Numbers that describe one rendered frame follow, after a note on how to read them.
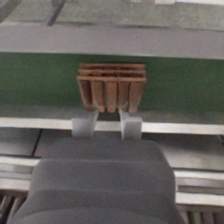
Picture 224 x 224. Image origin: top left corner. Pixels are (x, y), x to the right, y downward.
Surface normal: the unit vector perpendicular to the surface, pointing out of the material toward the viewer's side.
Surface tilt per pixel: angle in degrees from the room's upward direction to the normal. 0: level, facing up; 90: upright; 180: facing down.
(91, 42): 90
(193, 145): 90
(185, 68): 2
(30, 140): 90
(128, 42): 90
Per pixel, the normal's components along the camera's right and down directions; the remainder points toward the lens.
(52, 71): -0.03, 0.83
